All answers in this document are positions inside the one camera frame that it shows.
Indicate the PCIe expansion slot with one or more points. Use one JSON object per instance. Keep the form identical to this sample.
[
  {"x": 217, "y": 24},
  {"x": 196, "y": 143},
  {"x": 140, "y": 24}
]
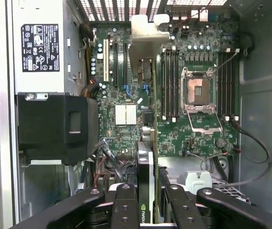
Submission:
[
  {"x": 115, "y": 64},
  {"x": 125, "y": 64}
]

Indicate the black plastic cover block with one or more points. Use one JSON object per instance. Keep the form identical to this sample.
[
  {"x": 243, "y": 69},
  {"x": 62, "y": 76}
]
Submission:
[{"x": 50, "y": 124}]

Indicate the CPU socket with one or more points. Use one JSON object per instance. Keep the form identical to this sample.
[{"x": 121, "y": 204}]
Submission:
[{"x": 199, "y": 90}]

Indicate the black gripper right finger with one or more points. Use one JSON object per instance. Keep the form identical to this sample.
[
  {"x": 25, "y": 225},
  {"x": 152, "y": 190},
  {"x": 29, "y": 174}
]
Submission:
[{"x": 226, "y": 212}]

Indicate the silver power supply unit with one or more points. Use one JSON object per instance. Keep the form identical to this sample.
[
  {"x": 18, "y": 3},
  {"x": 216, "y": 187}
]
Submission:
[{"x": 40, "y": 81}]

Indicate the black RAM slot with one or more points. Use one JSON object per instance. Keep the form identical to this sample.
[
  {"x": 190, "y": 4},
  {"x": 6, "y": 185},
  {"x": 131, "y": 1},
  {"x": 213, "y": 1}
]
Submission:
[
  {"x": 177, "y": 83},
  {"x": 168, "y": 83},
  {"x": 229, "y": 83},
  {"x": 173, "y": 83},
  {"x": 234, "y": 83},
  {"x": 220, "y": 83},
  {"x": 224, "y": 83},
  {"x": 164, "y": 83}
]

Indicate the white PCI expansion slot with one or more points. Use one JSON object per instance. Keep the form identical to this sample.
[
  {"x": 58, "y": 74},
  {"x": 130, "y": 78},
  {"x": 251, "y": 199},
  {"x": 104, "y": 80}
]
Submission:
[{"x": 106, "y": 60}]

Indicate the black and silver PC case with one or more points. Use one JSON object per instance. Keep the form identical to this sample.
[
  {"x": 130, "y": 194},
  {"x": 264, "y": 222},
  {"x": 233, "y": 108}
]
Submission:
[{"x": 257, "y": 71}]

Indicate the round coin cell battery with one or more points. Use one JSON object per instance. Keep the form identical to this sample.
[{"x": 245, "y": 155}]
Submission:
[{"x": 220, "y": 142}]

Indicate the green motherboard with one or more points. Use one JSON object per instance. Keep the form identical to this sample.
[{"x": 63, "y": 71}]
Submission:
[{"x": 198, "y": 140}]

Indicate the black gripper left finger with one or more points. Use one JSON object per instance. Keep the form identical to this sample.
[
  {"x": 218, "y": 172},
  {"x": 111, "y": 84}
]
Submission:
[{"x": 74, "y": 212}]

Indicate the silver chipset heat sink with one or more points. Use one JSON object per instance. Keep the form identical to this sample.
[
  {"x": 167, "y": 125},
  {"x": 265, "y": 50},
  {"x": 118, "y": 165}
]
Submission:
[{"x": 125, "y": 114}]

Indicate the silver socket cover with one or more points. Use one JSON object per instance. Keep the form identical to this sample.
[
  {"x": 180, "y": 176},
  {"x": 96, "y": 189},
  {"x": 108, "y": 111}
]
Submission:
[{"x": 207, "y": 130}]

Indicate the thin metal locking lever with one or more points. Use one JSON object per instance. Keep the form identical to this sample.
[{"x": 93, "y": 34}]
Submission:
[{"x": 225, "y": 62}]

